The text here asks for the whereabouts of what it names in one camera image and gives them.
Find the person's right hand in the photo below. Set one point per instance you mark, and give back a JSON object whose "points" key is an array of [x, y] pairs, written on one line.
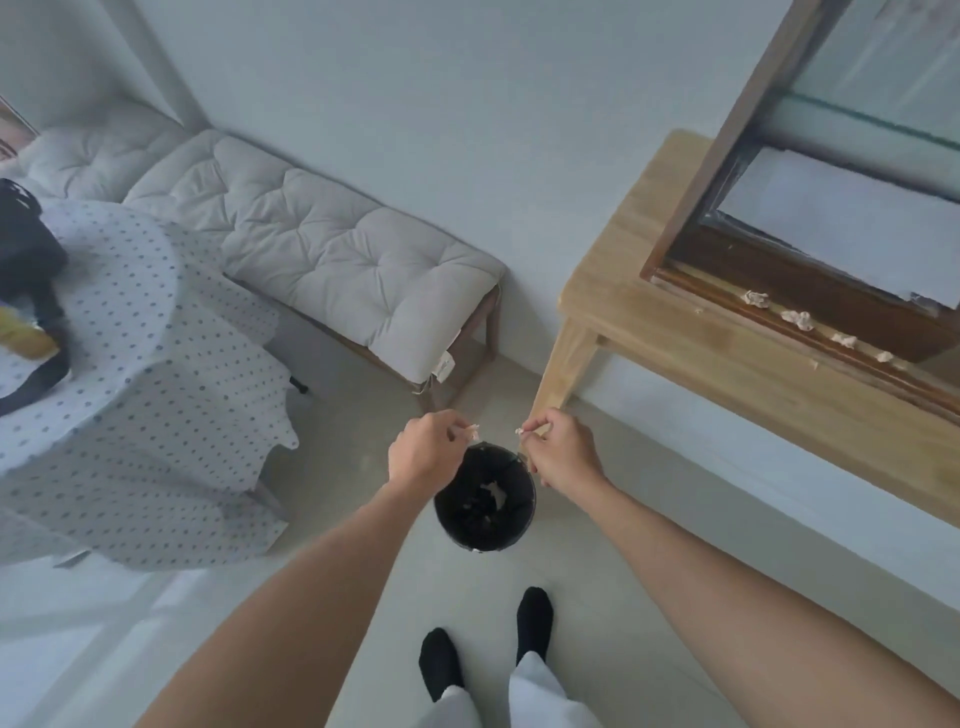
{"points": [[566, 454]]}

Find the person's left hand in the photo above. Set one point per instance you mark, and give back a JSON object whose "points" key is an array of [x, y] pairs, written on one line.
{"points": [[420, 454]]}

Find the person's left fingers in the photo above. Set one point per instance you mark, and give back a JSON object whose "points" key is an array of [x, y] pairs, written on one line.
{"points": [[452, 429]]}

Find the person's right fingers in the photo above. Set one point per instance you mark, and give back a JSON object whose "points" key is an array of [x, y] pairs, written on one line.
{"points": [[537, 431]]}

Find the person's right forearm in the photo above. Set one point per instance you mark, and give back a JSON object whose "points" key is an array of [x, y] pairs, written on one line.
{"points": [[735, 607]]}

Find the person's left forearm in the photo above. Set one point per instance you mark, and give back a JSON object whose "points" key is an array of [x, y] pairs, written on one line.
{"points": [[315, 600]]}

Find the crumpled paper trash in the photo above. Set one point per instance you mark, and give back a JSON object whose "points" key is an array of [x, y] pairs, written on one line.
{"points": [[491, 496]]}

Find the black round trash bin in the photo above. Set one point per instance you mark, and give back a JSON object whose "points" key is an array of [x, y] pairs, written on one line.
{"points": [[495, 525]]}

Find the black table foot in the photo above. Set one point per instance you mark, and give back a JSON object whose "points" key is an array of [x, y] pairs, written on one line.
{"points": [[298, 387]]}

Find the person's right black sock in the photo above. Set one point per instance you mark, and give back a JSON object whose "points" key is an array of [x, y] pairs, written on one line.
{"points": [[534, 622]]}

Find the person's black sock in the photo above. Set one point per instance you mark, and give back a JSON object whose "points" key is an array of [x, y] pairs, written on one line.
{"points": [[439, 660], [534, 622]]}

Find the light wooden table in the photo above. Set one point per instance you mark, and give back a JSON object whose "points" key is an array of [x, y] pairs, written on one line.
{"points": [[712, 352]]}

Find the large grey tufted bench cushion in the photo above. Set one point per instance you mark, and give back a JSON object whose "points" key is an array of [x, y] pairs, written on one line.
{"points": [[322, 247]]}

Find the person's left black sock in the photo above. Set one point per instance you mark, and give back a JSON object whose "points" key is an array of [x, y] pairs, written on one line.
{"points": [[439, 660]]}

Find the person's white trousers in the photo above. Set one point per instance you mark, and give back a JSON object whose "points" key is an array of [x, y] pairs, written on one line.
{"points": [[544, 694]]}

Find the dark wooden glass cabinet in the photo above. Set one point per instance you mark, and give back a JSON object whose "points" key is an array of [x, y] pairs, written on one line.
{"points": [[787, 247]]}

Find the white polka dot tablecloth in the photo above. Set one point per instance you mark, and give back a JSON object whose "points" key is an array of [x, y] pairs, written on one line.
{"points": [[135, 360]]}

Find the white paper sheet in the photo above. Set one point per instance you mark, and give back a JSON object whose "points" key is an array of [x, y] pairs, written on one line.
{"points": [[832, 217]]}

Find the yellow packet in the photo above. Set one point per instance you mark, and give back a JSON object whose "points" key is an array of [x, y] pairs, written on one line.
{"points": [[26, 336]]}

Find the small grey tufted cushion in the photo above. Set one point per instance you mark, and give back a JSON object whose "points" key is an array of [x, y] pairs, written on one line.
{"points": [[90, 154]]}

